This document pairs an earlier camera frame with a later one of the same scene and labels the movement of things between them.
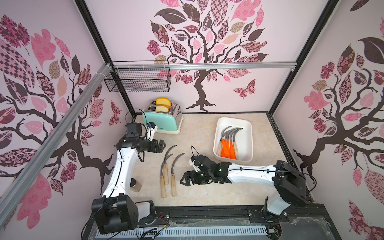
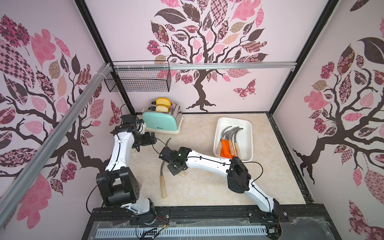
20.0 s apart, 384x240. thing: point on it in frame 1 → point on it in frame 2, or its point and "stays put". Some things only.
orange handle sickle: [233, 155] stays put
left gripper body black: [151, 146] → [144, 139]
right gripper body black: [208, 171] → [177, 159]
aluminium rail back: [205, 66] stays put
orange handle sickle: [224, 151] stays put
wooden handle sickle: [163, 190] stays put
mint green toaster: [167, 122] stays put
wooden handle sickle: [219, 143] stays put
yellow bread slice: [163, 101] stays put
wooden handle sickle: [173, 177] → [238, 155]
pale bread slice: [162, 108] stays put
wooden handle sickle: [165, 168] → [182, 174]
